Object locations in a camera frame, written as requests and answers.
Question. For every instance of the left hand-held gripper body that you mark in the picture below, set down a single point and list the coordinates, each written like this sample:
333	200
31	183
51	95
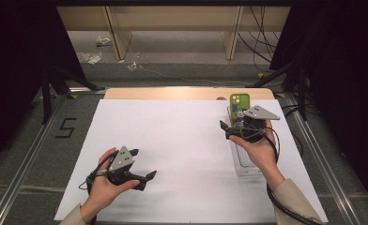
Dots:
121	160

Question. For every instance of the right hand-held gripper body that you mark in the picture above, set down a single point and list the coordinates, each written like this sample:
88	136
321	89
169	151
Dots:
260	113

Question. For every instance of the green cartoon phone case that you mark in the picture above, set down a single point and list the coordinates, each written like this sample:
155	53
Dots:
239	103

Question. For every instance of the clear plastic packaging box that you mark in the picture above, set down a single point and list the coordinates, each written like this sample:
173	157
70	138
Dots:
246	159

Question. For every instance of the person's left hand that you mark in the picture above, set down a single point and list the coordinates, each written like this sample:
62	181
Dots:
102	193

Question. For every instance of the person's right hand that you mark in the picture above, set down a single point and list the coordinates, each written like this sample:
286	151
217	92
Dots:
260	153

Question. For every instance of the yellow tape piece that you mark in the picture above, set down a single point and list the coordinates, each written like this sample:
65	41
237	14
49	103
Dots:
279	94
73	96
260	75

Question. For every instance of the white paper sheet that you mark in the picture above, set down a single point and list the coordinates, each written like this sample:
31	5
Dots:
179	156

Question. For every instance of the black metal stand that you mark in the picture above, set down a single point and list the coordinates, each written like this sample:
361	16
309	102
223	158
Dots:
46	100
301	93

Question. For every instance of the tiny clear plastic wrapper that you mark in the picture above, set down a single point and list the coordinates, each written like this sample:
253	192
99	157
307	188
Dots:
132	66

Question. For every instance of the black curtain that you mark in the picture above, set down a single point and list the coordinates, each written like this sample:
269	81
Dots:
344	78
19	62

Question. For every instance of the large crumpled plastic wrapper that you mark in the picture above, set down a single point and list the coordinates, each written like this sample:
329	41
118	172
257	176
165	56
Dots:
90	57

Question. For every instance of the small crumpled plastic wrapper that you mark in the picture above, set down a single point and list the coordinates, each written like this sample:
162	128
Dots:
103	41

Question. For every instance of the aluminium floor rail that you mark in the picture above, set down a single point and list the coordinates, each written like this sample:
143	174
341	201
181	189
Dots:
326	165
22	172

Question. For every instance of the beige wooden desk frame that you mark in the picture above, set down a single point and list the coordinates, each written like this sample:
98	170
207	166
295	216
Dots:
172	17

